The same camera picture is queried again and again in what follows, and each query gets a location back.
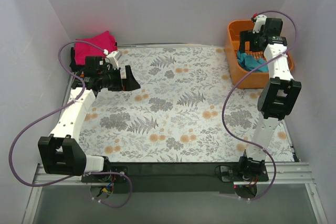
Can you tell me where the teal t shirt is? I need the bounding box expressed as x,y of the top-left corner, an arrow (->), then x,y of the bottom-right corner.
237,51 -> 268,73

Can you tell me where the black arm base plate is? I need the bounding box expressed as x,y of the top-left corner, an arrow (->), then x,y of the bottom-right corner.
81,162 -> 269,195

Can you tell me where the orange plastic basket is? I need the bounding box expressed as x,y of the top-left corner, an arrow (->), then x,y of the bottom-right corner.
225,17 -> 294,89

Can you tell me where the black folded t shirt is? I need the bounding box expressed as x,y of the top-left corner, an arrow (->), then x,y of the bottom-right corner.
69,47 -> 79,72

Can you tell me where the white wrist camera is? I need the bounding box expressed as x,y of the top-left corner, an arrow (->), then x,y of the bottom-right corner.
251,14 -> 267,34
103,49 -> 122,69

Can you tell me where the pink folded t shirt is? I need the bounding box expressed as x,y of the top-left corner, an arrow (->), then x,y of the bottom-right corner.
74,30 -> 118,66

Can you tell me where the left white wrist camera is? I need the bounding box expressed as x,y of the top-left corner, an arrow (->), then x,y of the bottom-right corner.
103,49 -> 122,69

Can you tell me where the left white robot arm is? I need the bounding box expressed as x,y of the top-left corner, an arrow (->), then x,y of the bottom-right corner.
38,56 -> 141,182

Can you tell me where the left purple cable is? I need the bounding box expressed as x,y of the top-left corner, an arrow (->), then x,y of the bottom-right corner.
9,39 -> 133,208

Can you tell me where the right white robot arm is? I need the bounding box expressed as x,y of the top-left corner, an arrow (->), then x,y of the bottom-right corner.
237,15 -> 301,181

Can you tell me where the aluminium frame rail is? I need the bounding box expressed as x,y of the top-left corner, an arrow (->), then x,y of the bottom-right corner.
33,162 -> 315,185

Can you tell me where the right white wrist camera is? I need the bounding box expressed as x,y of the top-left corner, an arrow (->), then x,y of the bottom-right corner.
251,14 -> 267,34

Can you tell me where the floral patterned table mat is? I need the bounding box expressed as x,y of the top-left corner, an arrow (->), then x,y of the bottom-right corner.
52,47 -> 295,163

